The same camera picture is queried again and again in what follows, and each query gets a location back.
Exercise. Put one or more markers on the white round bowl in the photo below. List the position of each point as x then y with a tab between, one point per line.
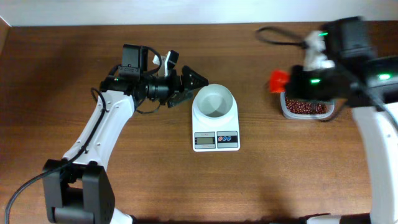
214	101

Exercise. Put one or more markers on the clear plastic container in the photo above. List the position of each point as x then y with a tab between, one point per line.
287	114

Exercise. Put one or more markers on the white digital kitchen scale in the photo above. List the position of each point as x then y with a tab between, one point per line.
216	134

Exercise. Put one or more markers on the red beans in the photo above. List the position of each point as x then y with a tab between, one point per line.
301	107

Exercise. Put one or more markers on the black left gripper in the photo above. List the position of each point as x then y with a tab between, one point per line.
179	88

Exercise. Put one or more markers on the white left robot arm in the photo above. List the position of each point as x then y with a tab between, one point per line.
77	189

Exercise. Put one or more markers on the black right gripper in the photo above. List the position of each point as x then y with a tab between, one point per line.
296	83

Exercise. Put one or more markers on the orange plastic scoop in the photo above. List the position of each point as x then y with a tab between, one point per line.
278	80

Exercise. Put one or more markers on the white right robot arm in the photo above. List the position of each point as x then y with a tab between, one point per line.
340	62

